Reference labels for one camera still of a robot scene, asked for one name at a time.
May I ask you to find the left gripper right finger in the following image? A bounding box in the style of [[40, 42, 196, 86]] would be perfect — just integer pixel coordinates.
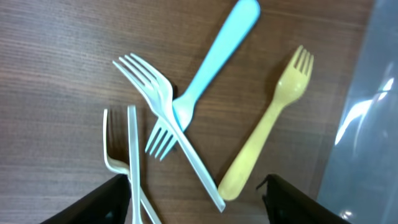
[[256, 174, 349, 224]]

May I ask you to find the light blue plastic fork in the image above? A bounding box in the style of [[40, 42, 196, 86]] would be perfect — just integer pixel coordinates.
[[144, 0, 261, 162]]

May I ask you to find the yellow plastic fork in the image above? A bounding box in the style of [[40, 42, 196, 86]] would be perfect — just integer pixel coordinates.
[[218, 45, 314, 201]]

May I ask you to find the white fork thin straight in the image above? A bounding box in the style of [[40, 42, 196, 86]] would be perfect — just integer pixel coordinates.
[[127, 105, 142, 224]]

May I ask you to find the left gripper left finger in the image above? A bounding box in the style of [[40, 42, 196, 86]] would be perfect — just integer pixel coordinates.
[[42, 174, 131, 224]]

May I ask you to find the white fork crossing blue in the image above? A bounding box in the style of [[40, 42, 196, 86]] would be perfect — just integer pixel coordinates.
[[113, 53, 226, 212]]

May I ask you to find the left clear plastic container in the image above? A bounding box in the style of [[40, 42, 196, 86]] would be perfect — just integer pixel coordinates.
[[317, 0, 397, 223]]

